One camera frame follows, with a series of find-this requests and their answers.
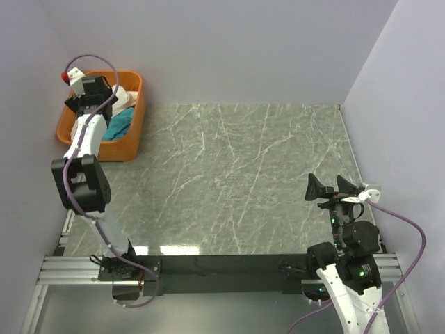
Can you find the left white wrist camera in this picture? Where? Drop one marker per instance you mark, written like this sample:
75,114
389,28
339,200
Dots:
74,79

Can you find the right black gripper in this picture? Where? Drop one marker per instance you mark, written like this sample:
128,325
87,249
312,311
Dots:
332,198

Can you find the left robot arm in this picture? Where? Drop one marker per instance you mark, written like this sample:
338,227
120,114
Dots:
80,180

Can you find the teal t shirt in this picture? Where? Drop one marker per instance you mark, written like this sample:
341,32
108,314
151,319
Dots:
119,125

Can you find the black base beam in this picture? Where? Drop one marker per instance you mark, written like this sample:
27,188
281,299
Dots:
156,275

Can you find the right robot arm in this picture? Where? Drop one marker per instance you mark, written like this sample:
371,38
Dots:
347,266

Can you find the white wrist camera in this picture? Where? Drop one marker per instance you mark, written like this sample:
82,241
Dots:
370,193
74,79

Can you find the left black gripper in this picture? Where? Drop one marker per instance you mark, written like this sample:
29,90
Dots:
73,103

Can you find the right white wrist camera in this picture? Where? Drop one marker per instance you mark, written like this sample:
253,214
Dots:
370,193

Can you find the white t shirt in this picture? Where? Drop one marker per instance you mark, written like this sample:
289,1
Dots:
125,100

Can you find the aluminium frame rail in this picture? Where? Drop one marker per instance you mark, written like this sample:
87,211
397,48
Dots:
80,270

